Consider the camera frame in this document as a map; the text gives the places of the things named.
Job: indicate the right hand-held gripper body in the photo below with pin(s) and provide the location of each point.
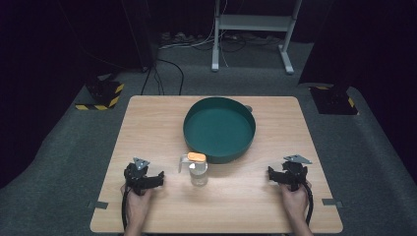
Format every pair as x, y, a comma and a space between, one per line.
295, 173

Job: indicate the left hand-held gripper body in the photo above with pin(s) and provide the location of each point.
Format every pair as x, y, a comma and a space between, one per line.
137, 175

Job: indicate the person's right hand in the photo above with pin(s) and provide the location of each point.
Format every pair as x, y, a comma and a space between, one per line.
295, 201

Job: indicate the person's left hand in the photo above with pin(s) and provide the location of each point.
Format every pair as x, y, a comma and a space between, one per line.
137, 205

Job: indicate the clear bottle with orange lid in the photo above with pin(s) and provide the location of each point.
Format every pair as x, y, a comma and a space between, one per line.
198, 170

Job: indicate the grey tape strip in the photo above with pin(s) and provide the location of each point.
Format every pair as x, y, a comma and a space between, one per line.
99, 205
331, 202

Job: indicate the dark green round basin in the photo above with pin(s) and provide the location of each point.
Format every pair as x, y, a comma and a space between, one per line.
219, 131

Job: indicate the black base with yellow stripes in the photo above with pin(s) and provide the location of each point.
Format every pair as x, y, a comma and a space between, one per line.
104, 95
334, 101

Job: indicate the power strip with plugs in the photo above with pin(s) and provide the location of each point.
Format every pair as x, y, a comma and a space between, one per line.
175, 37

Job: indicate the dark curtain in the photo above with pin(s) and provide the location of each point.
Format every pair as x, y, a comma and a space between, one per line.
141, 32

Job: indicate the white metal stand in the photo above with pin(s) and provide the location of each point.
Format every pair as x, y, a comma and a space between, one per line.
252, 26

